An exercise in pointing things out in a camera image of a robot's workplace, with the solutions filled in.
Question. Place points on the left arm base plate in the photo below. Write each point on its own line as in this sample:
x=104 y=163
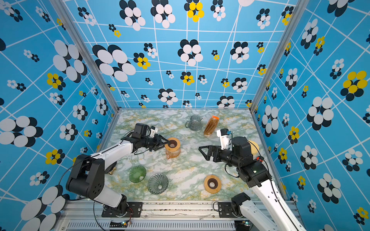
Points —
x=130 y=210

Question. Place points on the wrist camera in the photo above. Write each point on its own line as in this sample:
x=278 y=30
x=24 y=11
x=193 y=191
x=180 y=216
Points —
x=153 y=131
x=225 y=138

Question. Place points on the green glass dripper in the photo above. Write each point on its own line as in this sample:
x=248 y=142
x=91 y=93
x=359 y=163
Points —
x=137 y=174

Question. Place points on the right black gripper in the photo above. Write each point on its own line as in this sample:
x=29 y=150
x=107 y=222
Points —
x=213 y=148

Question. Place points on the grey glass dripper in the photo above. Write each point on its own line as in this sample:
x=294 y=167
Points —
x=158 y=183

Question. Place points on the aluminium front rail frame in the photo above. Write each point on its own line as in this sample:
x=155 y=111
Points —
x=158 y=216

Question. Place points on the grey glass carafe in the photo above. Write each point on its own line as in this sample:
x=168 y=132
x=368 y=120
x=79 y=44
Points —
x=195 y=123

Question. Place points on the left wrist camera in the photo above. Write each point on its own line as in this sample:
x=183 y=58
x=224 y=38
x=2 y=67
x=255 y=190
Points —
x=153 y=131

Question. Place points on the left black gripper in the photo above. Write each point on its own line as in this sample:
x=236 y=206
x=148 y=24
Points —
x=157 y=140

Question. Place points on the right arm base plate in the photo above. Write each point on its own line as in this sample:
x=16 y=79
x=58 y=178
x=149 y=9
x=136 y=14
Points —
x=227 y=210

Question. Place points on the amber glass carafe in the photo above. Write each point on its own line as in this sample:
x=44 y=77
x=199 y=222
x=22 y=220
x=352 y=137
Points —
x=172 y=148

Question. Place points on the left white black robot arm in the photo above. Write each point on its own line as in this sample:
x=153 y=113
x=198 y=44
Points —
x=87 y=176

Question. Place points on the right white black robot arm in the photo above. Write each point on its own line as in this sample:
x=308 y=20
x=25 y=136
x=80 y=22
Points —
x=257 y=177

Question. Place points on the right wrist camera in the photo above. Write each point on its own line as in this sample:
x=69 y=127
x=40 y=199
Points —
x=225 y=138

